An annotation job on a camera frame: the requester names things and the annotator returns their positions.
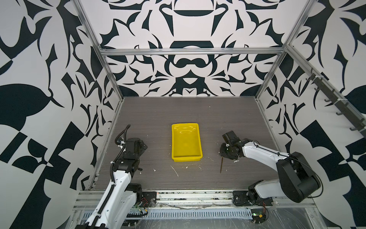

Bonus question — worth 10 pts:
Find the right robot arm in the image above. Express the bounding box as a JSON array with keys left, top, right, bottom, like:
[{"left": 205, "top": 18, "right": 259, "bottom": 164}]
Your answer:
[{"left": 219, "top": 131, "right": 324, "bottom": 206}]

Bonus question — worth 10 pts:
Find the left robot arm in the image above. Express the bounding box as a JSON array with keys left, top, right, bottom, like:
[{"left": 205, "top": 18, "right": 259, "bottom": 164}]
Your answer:
[{"left": 75, "top": 138, "right": 147, "bottom": 229}]

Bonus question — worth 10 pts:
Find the yellow plastic bin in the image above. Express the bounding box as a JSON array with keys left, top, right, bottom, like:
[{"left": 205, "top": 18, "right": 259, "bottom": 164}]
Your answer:
[{"left": 172, "top": 123, "right": 203, "bottom": 162}]

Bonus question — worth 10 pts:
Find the white slotted cable duct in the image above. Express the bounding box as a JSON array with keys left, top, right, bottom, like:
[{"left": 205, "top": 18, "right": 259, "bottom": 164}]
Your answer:
[{"left": 125, "top": 208, "right": 254, "bottom": 220}]

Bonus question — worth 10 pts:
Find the aluminium corner post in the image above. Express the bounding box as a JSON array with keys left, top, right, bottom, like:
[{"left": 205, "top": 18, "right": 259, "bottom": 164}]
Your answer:
[{"left": 255, "top": 50, "right": 287, "bottom": 100}]

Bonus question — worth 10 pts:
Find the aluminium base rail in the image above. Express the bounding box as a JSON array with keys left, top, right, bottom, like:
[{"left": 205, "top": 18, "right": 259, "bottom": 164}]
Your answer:
[{"left": 71, "top": 189, "right": 316, "bottom": 210}]

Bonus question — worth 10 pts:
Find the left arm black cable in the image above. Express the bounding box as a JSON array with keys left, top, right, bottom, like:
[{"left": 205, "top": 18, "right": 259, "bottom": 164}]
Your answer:
[{"left": 110, "top": 124, "right": 132, "bottom": 184}]

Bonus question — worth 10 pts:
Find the black wall hook rack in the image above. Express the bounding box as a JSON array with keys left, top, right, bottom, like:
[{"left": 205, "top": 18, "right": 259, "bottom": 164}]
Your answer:
[{"left": 305, "top": 68, "right": 366, "bottom": 138}]

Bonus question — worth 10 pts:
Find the aluminium frame crossbar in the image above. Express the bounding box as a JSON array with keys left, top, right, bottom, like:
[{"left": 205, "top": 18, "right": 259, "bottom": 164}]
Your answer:
[{"left": 100, "top": 47, "right": 284, "bottom": 56}]

